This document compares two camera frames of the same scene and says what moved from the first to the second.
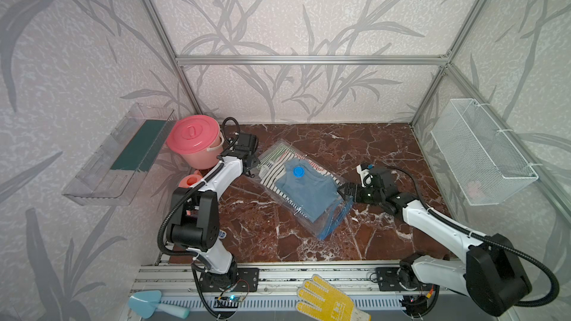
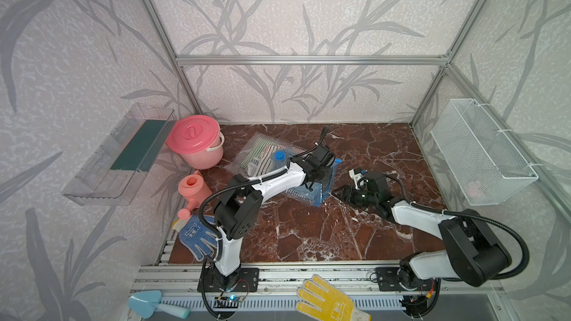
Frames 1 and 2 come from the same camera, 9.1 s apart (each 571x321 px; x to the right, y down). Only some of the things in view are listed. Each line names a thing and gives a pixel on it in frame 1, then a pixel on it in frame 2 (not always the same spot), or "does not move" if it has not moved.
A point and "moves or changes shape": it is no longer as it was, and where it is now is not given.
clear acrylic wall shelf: [116, 171] does not move
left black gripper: [254, 159] to [328, 173]
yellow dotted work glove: [324, 302] does not move
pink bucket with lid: [198, 138] does not move
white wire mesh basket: [484, 163] does not move
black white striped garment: [268, 176] moves or changes shape
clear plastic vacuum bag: [302, 186] moves or changes shape
